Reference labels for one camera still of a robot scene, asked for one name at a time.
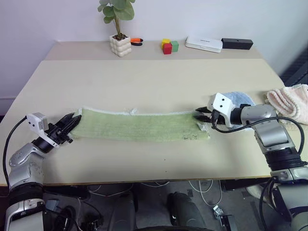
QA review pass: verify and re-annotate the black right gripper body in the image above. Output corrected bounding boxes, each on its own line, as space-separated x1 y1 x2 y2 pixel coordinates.
209 109 226 128

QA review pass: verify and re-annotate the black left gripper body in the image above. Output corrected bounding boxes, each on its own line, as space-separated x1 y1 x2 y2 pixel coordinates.
47 123 74 145

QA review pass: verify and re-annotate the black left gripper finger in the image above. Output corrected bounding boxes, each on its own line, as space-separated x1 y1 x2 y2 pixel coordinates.
59 113 76 127
64 115 82 135

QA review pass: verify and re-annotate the green towel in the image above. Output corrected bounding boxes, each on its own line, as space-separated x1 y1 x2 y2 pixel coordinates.
70 106 212 143

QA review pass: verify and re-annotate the light blue towel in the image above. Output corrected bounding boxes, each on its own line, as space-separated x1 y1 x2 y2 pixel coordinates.
209 91 257 132

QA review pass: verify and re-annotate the pink fluffy towel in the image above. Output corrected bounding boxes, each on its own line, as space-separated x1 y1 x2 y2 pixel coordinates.
265 84 308 125

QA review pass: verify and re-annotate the flat white box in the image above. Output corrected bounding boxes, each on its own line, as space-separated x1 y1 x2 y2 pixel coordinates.
184 36 223 54

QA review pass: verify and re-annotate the red cube block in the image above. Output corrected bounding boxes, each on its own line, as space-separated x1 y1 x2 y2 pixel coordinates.
162 42 173 55

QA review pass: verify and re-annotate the long black box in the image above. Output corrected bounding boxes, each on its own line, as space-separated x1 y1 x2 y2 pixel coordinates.
221 38 254 51

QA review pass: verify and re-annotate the green plant in white pot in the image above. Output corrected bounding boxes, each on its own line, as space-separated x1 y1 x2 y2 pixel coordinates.
97 0 136 58

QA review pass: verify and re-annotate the dark ribbed radiator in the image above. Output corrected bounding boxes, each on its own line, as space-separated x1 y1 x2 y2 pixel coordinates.
280 53 308 88

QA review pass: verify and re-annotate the dark rounded shape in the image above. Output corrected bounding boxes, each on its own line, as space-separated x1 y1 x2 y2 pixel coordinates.
167 192 213 231

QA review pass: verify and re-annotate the metal caster wheel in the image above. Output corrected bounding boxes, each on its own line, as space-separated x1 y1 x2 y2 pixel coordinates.
212 205 238 231

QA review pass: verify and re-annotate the orange and black marker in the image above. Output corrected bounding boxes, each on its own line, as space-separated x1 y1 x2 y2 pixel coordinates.
129 37 144 47

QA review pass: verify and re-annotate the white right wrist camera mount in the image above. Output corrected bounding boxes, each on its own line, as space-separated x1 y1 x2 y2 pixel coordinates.
207 92 236 128

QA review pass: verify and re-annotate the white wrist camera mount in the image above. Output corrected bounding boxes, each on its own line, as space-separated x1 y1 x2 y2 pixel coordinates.
26 112 60 148
207 92 236 128

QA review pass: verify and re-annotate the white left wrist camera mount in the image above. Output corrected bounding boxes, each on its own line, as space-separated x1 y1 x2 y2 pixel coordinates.
26 112 60 148

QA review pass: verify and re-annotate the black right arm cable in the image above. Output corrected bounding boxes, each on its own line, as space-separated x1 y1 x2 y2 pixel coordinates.
210 116 305 156

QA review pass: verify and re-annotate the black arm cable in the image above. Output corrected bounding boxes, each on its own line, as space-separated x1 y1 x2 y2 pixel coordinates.
210 116 305 156
2 115 28 189

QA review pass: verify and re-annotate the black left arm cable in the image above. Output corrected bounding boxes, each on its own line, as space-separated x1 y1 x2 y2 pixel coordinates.
2 115 28 189

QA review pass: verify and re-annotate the black table frame bar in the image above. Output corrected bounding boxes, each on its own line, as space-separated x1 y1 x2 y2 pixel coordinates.
220 177 275 191
42 185 90 200

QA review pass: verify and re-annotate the white floor cable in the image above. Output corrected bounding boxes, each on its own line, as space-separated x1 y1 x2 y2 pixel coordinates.
87 182 133 197
188 179 224 207

